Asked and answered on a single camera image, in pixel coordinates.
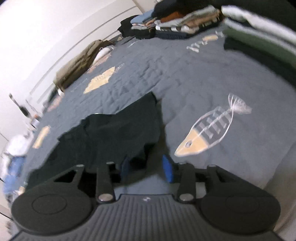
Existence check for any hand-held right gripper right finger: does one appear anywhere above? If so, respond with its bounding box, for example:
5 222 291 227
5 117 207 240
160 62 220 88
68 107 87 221
162 154 232 204

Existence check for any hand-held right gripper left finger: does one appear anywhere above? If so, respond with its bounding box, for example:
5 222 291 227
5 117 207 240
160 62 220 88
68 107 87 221
50 155 130 204

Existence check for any black t-shirt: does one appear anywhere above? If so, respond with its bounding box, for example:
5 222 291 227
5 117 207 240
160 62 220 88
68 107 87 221
26 91 163 186

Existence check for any grey printed quilt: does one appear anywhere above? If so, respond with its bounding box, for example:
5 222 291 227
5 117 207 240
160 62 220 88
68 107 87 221
5 22 296 193

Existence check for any light grey hoodie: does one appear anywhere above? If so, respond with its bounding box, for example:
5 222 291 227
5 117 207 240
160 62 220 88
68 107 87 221
2 133 35 158

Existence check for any blue printed pillow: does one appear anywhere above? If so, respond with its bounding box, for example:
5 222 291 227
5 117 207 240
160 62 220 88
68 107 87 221
2 155 27 197

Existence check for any folded brown blanket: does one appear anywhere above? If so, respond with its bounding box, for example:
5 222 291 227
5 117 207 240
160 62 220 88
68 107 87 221
53 39 116 91

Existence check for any white pillow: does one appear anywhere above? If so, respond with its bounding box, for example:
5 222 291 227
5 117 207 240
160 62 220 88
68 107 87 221
94 45 115 64

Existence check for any white bed headboard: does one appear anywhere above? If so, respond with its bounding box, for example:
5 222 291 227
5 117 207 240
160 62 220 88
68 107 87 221
28 6 139 109

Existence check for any black clothing heap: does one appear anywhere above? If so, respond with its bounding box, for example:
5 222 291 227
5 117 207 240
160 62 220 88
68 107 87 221
117 16 139 37

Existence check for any pile of folded sweaters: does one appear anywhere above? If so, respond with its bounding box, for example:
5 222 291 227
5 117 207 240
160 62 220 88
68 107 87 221
221 0 296 70

